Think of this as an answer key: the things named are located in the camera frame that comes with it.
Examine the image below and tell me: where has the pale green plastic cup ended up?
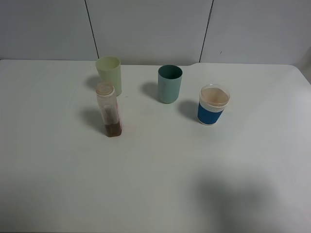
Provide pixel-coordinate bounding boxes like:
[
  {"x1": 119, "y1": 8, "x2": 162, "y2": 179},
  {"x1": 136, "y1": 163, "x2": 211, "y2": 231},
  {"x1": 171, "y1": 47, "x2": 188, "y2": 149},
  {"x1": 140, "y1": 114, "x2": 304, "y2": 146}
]
[{"x1": 95, "y1": 56, "x2": 122, "y2": 96}]

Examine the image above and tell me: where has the teal plastic cup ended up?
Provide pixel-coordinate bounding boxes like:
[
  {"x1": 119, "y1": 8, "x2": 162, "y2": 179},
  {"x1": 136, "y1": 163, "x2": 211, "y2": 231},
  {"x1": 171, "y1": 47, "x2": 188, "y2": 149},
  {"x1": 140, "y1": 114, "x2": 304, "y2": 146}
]
[{"x1": 157, "y1": 65, "x2": 183, "y2": 104}]

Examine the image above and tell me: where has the clear plastic drink bottle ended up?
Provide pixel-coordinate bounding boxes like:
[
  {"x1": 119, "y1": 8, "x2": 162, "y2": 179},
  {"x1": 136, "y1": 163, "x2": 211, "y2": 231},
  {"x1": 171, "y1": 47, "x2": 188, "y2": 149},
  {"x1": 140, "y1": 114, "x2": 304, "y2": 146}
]
[{"x1": 95, "y1": 82, "x2": 122, "y2": 137}]

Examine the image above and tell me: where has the blue sleeved clear cup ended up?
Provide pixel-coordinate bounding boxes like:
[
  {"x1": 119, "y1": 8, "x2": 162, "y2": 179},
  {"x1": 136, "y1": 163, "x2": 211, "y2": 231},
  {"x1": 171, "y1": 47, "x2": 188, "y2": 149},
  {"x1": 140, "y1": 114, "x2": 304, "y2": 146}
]
[{"x1": 197, "y1": 84, "x2": 230, "y2": 125}]

